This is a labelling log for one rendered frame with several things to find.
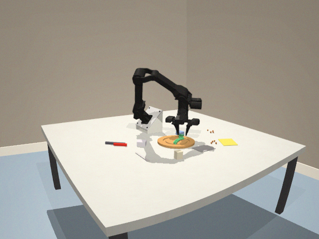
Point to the orange round board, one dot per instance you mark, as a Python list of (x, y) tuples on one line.
[(167, 141)]

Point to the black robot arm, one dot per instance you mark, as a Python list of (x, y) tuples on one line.
[(182, 94)]

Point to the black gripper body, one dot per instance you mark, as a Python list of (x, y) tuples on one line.
[(193, 121)]

